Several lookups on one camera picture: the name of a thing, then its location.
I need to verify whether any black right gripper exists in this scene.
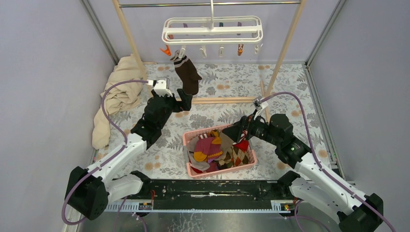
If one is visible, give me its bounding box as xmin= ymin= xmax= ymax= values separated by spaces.
xmin=222 ymin=109 xmax=280 ymax=146

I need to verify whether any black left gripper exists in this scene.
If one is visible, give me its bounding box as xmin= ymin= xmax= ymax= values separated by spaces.
xmin=151 ymin=89 xmax=191 ymax=130

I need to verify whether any dark brown sock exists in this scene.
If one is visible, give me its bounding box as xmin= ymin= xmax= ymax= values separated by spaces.
xmin=170 ymin=50 xmax=202 ymax=95

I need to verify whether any cream patterned sock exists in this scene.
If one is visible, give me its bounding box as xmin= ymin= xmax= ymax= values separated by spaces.
xmin=218 ymin=146 xmax=253 ymax=170

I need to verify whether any red bear sock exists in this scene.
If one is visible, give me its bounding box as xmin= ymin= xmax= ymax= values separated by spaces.
xmin=234 ymin=139 xmax=249 ymax=152

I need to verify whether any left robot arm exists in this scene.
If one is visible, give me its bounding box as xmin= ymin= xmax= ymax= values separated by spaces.
xmin=61 ymin=89 xmax=193 ymax=220

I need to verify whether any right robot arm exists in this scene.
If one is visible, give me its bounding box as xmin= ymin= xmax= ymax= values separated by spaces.
xmin=222 ymin=114 xmax=383 ymax=232

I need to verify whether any white sock hanger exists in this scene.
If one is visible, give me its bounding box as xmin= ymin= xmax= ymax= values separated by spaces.
xmin=161 ymin=1 xmax=264 ymax=45

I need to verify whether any pink plastic basket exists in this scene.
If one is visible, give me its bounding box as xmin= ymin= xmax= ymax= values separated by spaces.
xmin=182 ymin=124 xmax=257 ymax=178

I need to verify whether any orange clothes peg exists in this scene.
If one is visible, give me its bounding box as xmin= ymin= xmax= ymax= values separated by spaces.
xmin=160 ymin=45 xmax=172 ymax=56
xmin=237 ymin=44 xmax=244 ymax=56

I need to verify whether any beige cloth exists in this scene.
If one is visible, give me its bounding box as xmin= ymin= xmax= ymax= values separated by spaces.
xmin=91 ymin=54 xmax=144 ymax=150

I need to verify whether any white clothes peg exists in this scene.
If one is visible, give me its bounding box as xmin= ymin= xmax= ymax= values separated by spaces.
xmin=254 ymin=43 xmax=263 ymax=55

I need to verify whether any metal hanging rod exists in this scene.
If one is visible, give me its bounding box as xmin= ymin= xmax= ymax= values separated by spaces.
xmin=118 ymin=0 xmax=302 ymax=8

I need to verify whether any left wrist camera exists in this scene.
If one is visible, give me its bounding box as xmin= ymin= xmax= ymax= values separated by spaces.
xmin=147 ymin=78 xmax=174 ymax=98

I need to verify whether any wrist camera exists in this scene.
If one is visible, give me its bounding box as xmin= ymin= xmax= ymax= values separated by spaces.
xmin=252 ymin=96 xmax=268 ymax=120
xmin=147 ymin=78 xmax=174 ymax=98

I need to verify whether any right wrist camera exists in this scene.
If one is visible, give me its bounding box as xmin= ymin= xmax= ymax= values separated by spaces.
xmin=252 ymin=96 xmax=268 ymax=120

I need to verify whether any wooden clothes rack frame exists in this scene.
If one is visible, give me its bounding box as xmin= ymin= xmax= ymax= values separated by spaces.
xmin=111 ymin=0 xmax=308 ymax=124

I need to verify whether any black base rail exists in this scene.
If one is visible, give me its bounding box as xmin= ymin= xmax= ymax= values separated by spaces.
xmin=127 ymin=179 xmax=297 ymax=212

